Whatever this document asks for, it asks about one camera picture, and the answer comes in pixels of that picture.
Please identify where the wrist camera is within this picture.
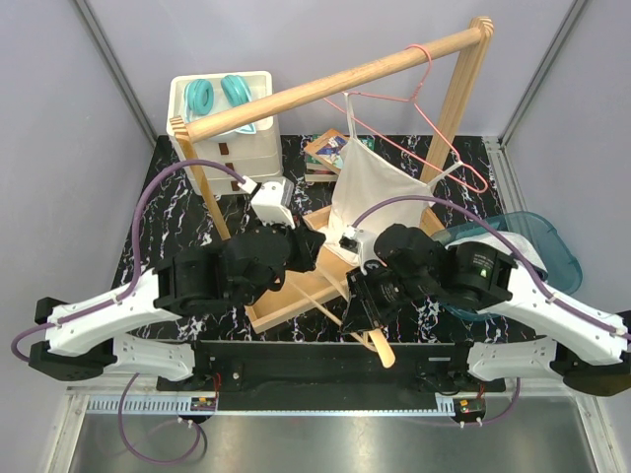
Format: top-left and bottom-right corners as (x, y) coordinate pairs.
(250, 177), (295, 229)
(339, 226), (378, 274)

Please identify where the teal ring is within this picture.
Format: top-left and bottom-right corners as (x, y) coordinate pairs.
(220, 73), (254, 106)
(183, 78), (215, 116)

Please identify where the white navy-trimmed tank top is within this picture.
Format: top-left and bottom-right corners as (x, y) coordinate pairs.
(451, 231), (549, 277)

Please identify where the pink wire hanger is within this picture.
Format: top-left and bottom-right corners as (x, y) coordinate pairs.
(345, 43), (489, 194)

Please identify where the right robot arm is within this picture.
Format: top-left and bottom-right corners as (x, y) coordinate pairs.
(339, 224), (630, 397)

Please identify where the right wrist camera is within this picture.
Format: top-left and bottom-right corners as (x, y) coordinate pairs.
(339, 226), (378, 274)

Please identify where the teal plastic bin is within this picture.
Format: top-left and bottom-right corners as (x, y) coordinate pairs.
(432, 211), (583, 295)

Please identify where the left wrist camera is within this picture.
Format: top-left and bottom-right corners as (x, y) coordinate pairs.
(250, 177), (295, 229)

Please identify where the white drawer unit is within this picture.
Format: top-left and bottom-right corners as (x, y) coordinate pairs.
(166, 71), (283, 195)

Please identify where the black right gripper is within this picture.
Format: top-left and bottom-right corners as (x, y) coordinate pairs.
(341, 259), (435, 334)

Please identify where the beige wooden hanger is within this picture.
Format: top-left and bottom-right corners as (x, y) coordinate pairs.
(288, 266), (396, 369)

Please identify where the stack of books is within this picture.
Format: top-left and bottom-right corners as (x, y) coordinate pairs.
(303, 129), (348, 183)

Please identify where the white camisole top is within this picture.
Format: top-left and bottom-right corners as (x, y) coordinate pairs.
(328, 92), (464, 247)

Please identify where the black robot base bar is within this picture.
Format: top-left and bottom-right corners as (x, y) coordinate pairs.
(157, 341), (506, 394)

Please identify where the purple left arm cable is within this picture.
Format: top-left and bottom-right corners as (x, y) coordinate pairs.
(10, 158), (247, 366)

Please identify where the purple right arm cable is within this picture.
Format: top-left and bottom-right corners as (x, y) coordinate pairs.
(352, 194), (631, 341)

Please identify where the right teal ring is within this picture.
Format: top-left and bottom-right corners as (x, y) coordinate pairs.
(220, 73), (254, 106)

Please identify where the left teal ring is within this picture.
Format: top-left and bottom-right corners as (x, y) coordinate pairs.
(183, 78), (215, 116)

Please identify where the wooden clothes rack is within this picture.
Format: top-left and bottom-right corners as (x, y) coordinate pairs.
(167, 17), (494, 335)

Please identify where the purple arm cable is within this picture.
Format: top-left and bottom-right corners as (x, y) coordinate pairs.
(352, 194), (631, 341)
(10, 158), (247, 366)

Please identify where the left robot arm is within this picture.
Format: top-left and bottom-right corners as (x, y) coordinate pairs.
(28, 224), (325, 390)

